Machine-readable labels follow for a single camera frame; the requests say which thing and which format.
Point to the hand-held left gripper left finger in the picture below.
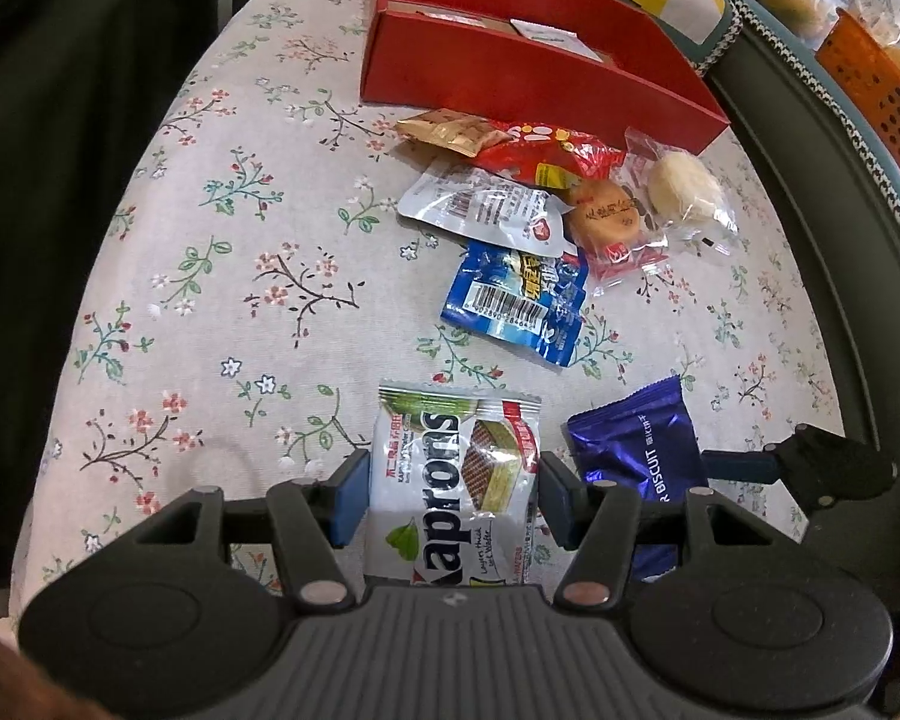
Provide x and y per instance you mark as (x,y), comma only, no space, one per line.
(349,499)

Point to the floral tablecloth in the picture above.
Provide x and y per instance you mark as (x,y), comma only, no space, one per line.
(232,277)

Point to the orange plastic basket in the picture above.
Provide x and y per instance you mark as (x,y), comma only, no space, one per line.
(870,75)

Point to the white pastry clear packet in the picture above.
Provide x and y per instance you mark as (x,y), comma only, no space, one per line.
(682,184)

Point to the brown pastry clear packet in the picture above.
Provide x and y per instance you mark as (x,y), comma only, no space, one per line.
(604,214)

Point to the tan cracker packet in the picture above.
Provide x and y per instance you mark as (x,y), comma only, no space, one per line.
(450,129)

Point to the green white wafer packet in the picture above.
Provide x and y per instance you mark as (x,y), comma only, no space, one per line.
(435,465)

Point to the black glossy panel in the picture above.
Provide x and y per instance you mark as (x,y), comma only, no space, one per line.
(45,165)

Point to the purple wafer biscuit packet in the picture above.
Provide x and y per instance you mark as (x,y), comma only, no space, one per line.
(630,427)

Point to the red snack packet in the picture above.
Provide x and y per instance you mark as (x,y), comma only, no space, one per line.
(540,154)

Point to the blue candy packet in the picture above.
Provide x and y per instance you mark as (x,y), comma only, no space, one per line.
(510,300)

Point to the teal houndstooth-edged sofa cover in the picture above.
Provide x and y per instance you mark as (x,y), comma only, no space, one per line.
(892,187)

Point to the red cardboard box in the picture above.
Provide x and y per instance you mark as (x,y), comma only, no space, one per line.
(495,75)

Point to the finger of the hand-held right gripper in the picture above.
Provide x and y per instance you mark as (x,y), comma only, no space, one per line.
(735,465)

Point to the white silver pouch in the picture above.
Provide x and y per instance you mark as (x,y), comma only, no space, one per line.
(480,202)

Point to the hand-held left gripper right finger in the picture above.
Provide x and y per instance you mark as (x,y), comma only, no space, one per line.
(559,502)

